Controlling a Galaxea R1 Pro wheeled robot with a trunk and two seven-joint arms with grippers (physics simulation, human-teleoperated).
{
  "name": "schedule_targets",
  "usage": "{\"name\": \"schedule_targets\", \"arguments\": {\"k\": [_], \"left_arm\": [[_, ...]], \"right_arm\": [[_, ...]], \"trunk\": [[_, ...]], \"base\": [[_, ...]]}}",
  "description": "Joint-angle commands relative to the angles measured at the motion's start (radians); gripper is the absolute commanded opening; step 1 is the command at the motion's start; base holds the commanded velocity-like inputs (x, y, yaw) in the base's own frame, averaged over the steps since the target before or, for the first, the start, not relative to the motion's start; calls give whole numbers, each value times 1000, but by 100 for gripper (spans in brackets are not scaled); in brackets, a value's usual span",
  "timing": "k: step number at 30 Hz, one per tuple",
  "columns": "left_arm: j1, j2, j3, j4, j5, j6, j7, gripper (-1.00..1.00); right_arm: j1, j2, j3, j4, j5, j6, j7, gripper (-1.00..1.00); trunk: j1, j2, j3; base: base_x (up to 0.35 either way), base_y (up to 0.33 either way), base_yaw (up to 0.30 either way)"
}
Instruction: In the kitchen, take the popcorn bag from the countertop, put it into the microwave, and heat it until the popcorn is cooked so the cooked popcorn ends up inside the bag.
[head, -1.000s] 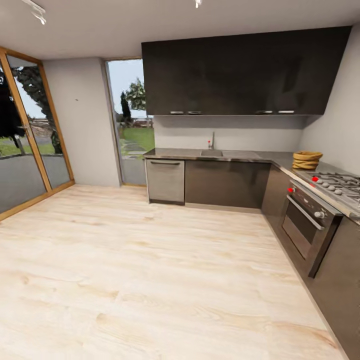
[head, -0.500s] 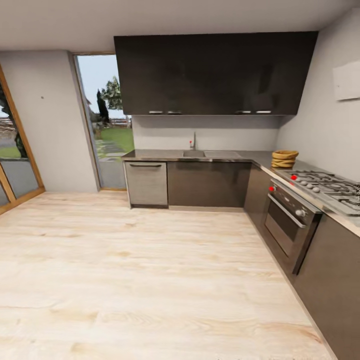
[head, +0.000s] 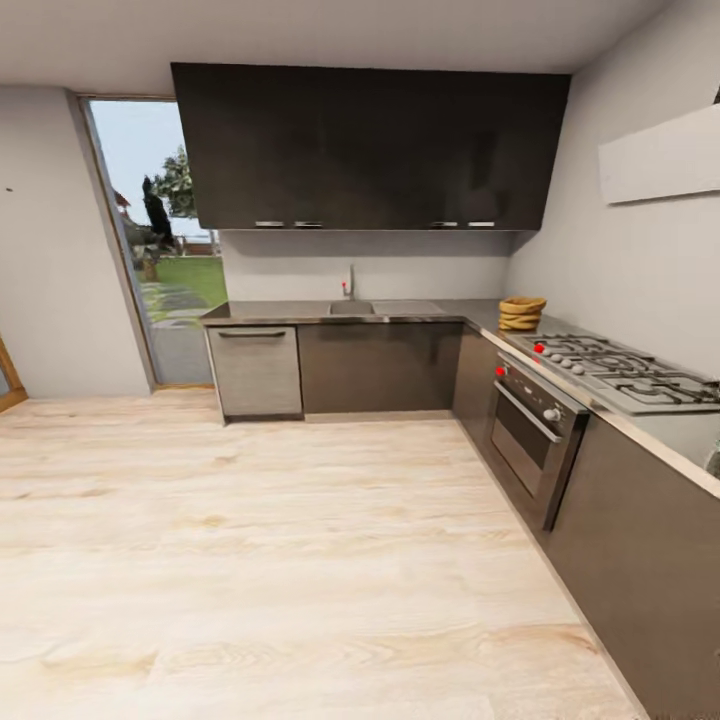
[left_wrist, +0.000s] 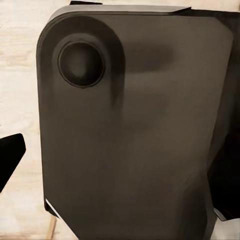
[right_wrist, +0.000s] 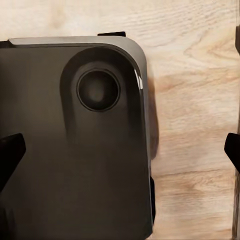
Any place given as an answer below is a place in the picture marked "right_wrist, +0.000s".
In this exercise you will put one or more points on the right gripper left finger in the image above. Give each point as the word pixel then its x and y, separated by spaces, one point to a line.
pixel 12 150

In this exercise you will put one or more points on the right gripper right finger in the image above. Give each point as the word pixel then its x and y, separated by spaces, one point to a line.
pixel 232 149

